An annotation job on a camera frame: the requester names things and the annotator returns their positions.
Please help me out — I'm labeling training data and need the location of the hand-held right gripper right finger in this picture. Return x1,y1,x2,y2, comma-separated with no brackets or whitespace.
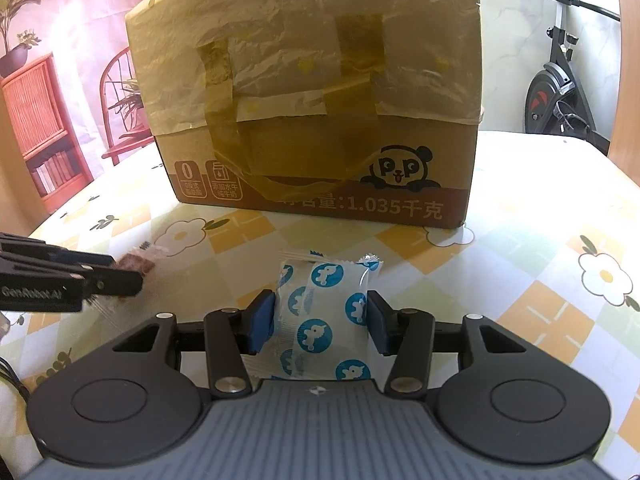
366,290,528,397

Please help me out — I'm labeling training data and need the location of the small brown clear packet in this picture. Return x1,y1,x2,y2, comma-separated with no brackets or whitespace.
92,242,168,323

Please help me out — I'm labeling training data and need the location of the wooden board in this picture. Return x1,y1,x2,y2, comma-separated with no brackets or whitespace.
607,0,640,186

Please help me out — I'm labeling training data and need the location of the floral checkered tablecloth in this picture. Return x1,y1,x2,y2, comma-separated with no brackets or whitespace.
0,130,640,466

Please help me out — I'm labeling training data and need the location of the white packet with blue print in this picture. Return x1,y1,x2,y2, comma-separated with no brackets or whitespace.
247,249,383,383

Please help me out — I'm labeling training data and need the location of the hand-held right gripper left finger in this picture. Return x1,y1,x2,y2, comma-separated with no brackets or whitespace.
112,290,277,397

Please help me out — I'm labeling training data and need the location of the black cable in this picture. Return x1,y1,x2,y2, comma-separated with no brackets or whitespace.
0,355,33,403

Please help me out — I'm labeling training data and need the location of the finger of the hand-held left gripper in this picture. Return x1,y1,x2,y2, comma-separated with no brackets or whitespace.
0,232,118,268
0,257,146,297

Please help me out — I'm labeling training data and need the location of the printed wall tapestry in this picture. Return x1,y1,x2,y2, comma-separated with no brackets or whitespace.
0,0,166,221

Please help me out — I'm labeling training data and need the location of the cardboard box with plastic liner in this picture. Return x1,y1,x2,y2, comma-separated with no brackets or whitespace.
124,0,485,231

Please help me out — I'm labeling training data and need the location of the black exercise bike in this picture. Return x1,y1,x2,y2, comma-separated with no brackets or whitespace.
515,0,623,156

